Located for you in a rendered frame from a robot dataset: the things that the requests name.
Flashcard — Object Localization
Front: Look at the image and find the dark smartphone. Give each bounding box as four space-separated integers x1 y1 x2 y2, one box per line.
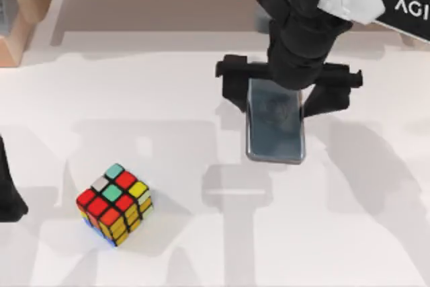
245 77 307 165

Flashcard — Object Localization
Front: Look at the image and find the multicoloured puzzle cube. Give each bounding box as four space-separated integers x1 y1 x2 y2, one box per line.
75 163 155 248

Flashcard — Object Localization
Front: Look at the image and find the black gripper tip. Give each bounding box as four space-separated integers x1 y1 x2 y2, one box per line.
0 135 30 223

